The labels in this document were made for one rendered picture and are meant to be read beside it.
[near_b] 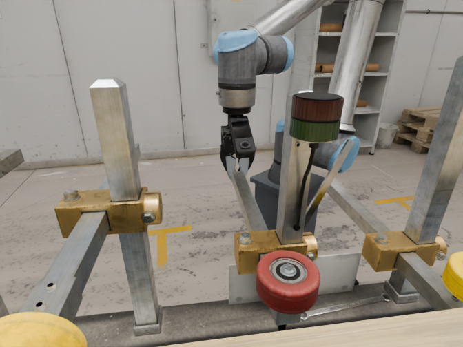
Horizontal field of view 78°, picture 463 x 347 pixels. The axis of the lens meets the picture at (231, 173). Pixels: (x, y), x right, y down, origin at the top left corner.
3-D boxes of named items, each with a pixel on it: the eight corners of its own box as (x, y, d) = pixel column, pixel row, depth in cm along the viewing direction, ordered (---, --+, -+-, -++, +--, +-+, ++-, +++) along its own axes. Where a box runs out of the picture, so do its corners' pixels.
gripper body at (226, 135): (247, 144, 81) (247, 102, 76) (253, 155, 74) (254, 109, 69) (220, 146, 80) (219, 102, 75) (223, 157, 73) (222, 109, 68)
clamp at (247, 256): (233, 255, 52) (233, 232, 50) (305, 248, 54) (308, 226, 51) (238, 278, 47) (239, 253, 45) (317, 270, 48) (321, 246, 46)
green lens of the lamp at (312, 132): (283, 129, 39) (284, 112, 38) (325, 127, 39) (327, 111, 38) (298, 143, 33) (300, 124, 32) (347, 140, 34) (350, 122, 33)
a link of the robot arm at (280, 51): (265, 36, 80) (233, 35, 72) (300, 35, 73) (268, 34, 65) (263, 71, 84) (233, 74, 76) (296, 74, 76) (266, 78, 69)
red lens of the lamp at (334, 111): (284, 110, 38) (286, 93, 37) (328, 109, 38) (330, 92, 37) (300, 122, 32) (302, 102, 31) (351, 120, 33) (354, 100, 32)
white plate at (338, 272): (228, 302, 57) (228, 263, 53) (351, 288, 60) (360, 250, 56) (229, 304, 56) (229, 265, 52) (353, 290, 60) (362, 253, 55)
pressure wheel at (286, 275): (249, 308, 44) (251, 248, 40) (298, 302, 45) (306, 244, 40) (260, 360, 37) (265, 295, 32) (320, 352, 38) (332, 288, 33)
